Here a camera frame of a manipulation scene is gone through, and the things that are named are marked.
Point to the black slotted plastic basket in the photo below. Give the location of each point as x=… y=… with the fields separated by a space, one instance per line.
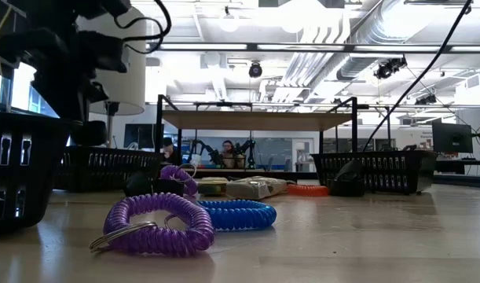
x=426 y=173
x=47 y=157
x=106 y=181

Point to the black round object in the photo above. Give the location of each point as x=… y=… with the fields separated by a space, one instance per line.
x=139 y=182

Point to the yellow crayon box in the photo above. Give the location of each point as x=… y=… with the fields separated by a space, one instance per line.
x=212 y=186

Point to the beige package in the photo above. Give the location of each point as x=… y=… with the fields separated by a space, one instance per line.
x=255 y=188

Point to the black binder clip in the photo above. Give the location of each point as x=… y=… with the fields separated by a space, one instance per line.
x=347 y=184

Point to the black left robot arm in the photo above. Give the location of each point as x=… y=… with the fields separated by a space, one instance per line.
x=47 y=15

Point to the black background robot arm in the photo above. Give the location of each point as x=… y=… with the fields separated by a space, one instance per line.
x=204 y=149
x=249 y=153

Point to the dark monitor on arm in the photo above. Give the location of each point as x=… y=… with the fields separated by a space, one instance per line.
x=451 y=137

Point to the table lamp with white shade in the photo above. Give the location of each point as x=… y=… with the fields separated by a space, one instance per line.
x=133 y=86

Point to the person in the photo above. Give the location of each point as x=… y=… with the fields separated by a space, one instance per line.
x=228 y=151
x=169 y=151

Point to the wooden shelf riser black legs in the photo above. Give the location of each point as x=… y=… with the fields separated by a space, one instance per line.
x=255 y=120

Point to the black ceiling spotlight cluster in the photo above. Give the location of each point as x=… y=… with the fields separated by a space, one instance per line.
x=389 y=68

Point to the dark wall screen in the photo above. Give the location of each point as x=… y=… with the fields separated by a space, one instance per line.
x=141 y=135

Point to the black ceiling dome camera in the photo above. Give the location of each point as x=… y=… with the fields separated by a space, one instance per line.
x=255 y=70

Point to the black ceiling light rail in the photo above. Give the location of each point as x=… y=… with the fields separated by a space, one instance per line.
x=251 y=46

